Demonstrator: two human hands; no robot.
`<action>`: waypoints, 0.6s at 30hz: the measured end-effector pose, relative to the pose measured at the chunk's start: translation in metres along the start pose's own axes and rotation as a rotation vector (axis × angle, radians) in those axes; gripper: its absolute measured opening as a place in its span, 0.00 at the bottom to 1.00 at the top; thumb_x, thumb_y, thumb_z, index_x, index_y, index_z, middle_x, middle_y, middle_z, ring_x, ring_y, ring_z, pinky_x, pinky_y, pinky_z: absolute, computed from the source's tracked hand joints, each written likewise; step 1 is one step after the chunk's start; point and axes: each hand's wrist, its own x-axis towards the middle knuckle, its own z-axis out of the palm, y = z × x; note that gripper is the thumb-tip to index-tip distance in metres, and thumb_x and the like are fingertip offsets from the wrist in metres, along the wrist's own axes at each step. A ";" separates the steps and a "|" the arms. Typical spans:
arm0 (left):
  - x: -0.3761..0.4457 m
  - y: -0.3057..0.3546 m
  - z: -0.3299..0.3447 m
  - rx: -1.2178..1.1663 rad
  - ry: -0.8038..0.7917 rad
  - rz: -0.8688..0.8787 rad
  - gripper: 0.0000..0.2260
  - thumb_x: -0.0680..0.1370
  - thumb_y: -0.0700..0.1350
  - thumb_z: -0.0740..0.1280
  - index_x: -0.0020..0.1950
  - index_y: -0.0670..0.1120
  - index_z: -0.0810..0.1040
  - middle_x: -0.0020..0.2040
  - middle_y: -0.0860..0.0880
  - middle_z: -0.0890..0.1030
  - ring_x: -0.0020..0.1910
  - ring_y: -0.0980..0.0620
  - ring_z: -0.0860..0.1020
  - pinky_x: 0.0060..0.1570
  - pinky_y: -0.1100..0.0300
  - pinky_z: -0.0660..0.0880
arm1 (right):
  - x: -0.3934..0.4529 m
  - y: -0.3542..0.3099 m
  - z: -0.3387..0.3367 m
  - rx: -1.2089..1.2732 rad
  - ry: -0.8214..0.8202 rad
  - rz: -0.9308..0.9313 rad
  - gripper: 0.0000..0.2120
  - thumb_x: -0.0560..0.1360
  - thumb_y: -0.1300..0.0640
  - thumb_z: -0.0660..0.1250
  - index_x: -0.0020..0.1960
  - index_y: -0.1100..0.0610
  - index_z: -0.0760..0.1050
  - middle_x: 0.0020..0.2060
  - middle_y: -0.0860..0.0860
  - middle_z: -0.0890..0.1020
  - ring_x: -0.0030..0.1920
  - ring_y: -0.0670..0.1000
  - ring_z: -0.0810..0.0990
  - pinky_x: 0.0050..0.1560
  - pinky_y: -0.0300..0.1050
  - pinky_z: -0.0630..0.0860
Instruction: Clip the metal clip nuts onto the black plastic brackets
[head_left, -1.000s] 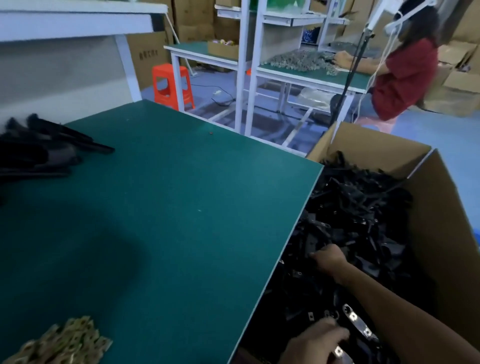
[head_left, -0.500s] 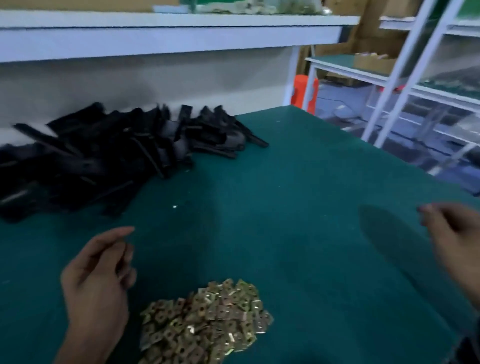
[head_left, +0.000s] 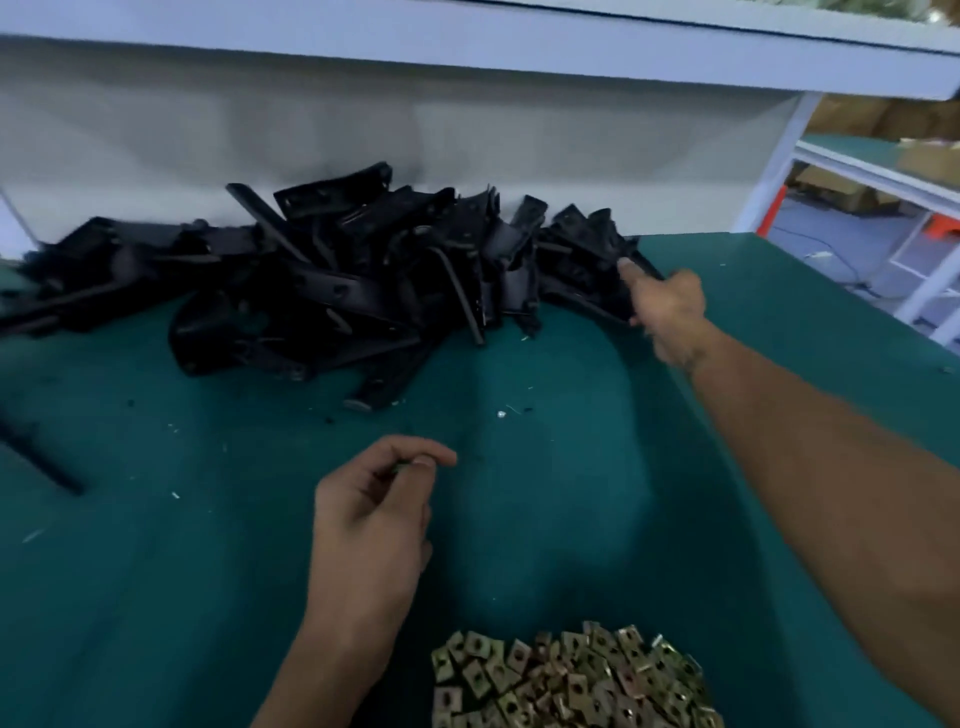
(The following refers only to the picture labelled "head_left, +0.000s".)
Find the white metal post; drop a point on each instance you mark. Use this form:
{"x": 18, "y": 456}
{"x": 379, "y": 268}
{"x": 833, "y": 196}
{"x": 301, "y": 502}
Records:
{"x": 15, "y": 225}

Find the pile of brass clip nuts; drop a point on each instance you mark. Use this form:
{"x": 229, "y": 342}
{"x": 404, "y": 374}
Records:
{"x": 578, "y": 683}

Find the white metal rack frame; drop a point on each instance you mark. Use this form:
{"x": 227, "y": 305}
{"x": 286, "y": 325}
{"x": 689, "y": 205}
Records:
{"x": 870, "y": 158}

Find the person's left hand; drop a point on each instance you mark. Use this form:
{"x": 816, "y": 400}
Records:
{"x": 368, "y": 548}

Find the white shelf beam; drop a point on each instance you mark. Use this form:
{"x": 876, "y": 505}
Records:
{"x": 450, "y": 38}

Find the green table cloth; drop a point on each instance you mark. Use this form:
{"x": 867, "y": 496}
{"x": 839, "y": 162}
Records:
{"x": 570, "y": 495}

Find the pile of black plastic brackets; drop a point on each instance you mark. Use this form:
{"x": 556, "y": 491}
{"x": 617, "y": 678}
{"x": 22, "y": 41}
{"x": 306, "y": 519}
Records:
{"x": 330, "y": 278}

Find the person's right hand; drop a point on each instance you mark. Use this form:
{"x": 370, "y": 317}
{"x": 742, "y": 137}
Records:
{"x": 672, "y": 315}

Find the brown cardboard box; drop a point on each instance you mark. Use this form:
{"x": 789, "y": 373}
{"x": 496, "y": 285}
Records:
{"x": 927, "y": 162}

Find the thin black plastic strip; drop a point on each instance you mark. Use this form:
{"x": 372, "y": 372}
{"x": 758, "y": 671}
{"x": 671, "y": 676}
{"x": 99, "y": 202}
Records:
{"x": 38, "y": 458}

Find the person's right forearm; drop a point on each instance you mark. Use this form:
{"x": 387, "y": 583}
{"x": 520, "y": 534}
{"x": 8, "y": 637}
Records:
{"x": 840, "y": 480}

